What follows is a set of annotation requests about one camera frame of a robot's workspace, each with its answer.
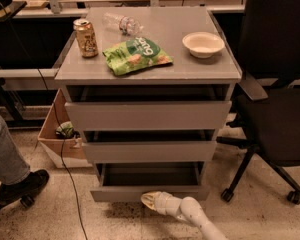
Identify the yellowish white gripper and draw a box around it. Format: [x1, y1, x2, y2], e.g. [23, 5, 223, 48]
[141, 191, 181, 218]

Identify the grey bottom drawer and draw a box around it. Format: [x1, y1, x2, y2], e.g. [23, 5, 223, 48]
[91, 162, 210, 202]

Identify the grey drawer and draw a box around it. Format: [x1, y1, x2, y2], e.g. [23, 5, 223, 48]
[82, 130, 216, 163]
[91, 162, 210, 202]
[64, 85, 233, 132]

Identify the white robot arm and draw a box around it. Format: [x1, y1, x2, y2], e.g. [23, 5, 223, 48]
[141, 191, 229, 240]

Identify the grey middle drawer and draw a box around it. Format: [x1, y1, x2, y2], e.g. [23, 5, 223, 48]
[82, 130, 216, 163]

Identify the grey top drawer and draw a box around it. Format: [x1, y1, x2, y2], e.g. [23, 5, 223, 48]
[64, 85, 233, 132]

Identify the grey drawer cabinet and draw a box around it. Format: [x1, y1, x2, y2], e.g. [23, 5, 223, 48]
[54, 6, 243, 182]

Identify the cardboard box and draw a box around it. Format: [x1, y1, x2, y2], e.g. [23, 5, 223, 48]
[38, 89, 90, 168]

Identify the green item in box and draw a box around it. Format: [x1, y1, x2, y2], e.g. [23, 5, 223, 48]
[55, 121, 75, 139]

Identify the black shoe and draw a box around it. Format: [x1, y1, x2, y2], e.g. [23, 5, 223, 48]
[0, 169, 49, 205]

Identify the green chip bag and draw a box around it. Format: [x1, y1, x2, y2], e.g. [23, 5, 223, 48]
[103, 37, 173, 76]

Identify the person leg in jeans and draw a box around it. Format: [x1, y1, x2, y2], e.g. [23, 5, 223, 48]
[0, 115, 30, 185]

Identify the white paper bowl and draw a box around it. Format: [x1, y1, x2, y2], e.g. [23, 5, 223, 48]
[182, 32, 225, 59]

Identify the gold soda can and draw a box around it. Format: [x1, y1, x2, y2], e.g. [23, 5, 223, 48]
[73, 18, 98, 58]

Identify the clear plastic water bottle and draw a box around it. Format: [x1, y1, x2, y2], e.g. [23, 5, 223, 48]
[102, 12, 143, 36]

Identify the black office chair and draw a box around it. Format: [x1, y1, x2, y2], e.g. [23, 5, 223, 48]
[218, 0, 300, 205]

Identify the black floor cable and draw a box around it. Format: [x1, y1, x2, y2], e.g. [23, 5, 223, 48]
[36, 68, 89, 240]

